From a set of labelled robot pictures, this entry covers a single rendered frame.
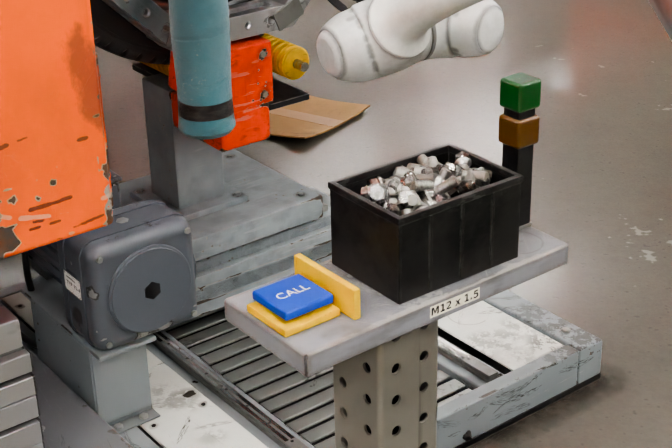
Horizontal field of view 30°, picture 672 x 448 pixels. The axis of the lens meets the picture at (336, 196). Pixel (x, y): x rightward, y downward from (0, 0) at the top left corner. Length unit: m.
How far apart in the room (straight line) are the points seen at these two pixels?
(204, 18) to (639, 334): 1.01
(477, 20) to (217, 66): 0.39
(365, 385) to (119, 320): 0.42
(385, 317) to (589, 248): 1.22
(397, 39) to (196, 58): 0.31
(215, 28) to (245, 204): 0.53
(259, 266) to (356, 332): 0.82
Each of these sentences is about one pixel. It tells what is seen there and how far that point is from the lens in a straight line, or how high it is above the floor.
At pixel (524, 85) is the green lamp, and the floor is 0.66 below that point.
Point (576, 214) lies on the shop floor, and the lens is 2.80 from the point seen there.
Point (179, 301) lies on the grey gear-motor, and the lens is 1.88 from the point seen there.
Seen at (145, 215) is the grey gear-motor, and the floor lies 0.40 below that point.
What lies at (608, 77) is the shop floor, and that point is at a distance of 3.65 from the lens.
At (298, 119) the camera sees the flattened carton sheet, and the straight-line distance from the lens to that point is 3.28.
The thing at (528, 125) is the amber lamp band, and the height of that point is 0.60.
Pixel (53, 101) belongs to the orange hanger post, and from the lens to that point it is 1.49.
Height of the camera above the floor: 1.20
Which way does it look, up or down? 25 degrees down
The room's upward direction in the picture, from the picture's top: 1 degrees counter-clockwise
